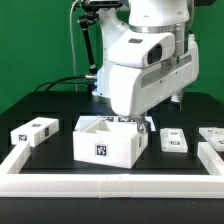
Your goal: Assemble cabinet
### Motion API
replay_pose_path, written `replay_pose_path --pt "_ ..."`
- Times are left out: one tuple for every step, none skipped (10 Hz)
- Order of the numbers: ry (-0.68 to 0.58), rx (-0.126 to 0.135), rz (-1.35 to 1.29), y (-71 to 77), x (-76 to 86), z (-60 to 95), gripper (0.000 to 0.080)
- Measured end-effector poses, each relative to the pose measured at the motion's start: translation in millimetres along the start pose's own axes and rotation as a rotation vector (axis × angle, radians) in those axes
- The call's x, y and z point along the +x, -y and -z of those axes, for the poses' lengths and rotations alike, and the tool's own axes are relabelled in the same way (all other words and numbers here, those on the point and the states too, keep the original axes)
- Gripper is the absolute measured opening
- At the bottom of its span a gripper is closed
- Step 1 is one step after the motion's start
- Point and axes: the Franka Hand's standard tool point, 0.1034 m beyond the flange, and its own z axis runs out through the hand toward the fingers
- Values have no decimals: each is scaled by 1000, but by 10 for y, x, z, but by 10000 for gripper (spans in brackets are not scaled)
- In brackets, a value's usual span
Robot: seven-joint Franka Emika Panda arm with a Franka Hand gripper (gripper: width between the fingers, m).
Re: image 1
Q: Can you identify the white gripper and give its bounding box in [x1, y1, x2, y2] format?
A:
[109, 35, 199, 134]

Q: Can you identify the white cabinet door panel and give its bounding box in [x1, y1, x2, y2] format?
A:
[160, 128, 188, 153]

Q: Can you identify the white cabinet body box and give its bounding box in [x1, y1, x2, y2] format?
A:
[73, 116, 148, 168]

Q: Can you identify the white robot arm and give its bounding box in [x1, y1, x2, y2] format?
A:
[91, 0, 199, 133]

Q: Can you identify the white cabinet top block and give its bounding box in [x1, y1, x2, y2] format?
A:
[11, 117, 59, 147]

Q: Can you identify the base marker tag sheet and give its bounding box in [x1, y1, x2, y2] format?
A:
[102, 116, 156, 132]

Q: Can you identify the black cable bundle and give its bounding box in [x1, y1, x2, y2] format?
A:
[34, 75, 98, 93]

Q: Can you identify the grey thin cable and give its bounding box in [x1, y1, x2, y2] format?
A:
[68, 0, 81, 92]

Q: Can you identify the white U-shaped frame fence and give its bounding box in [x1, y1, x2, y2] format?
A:
[0, 142, 224, 198]

